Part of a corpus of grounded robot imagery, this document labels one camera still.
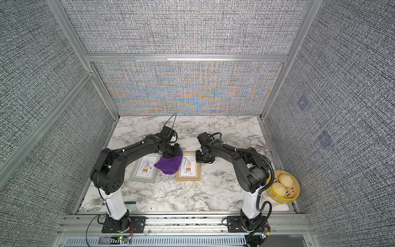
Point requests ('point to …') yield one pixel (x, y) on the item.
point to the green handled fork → (100, 203)
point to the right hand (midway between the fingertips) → (198, 157)
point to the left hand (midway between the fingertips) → (183, 152)
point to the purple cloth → (170, 165)
